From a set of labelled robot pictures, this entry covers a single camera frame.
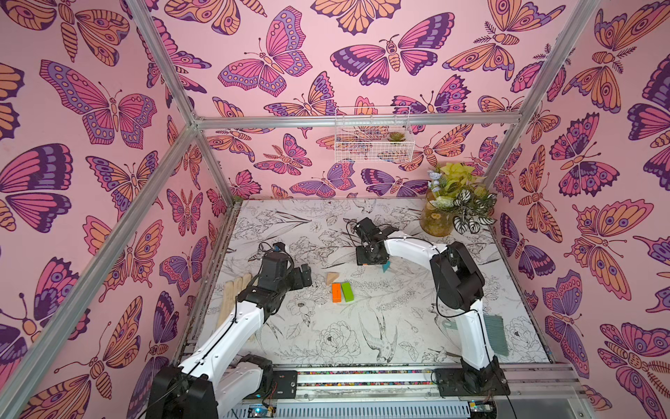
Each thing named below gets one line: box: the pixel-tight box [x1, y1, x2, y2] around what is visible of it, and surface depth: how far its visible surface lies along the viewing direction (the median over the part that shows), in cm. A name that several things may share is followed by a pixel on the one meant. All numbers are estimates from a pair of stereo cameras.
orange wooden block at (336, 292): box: [330, 282, 343, 303], surface depth 92 cm
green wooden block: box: [341, 281, 356, 303], surface depth 93 cm
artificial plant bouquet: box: [427, 162, 498, 235], surface depth 93 cm
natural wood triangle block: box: [325, 271, 340, 286], surface depth 96 cm
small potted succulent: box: [387, 130, 406, 142], surface depth 94 cm
